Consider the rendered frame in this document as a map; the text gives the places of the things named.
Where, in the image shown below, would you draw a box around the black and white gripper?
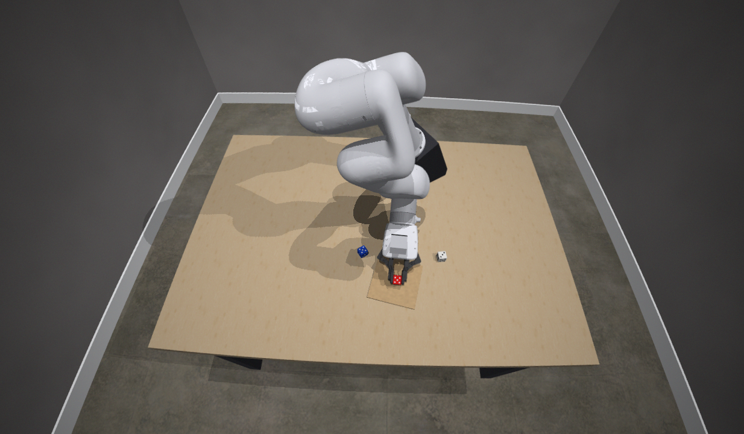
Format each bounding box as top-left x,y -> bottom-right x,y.
377,222 -> 421,284

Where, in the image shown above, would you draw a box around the tan mat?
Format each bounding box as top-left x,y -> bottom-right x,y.
367,259 -> 423,310

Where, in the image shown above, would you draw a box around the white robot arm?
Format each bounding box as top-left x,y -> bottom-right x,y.
294,52 -> 430,224

